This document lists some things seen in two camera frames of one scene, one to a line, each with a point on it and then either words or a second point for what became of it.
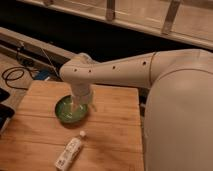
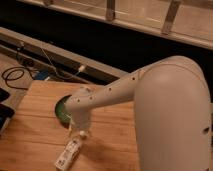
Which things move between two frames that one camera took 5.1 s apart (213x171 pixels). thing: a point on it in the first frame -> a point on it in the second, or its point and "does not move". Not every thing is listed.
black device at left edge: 6,111 does not move
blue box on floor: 42,74 does not move
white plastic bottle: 69,152 does not move
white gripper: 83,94 -> 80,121
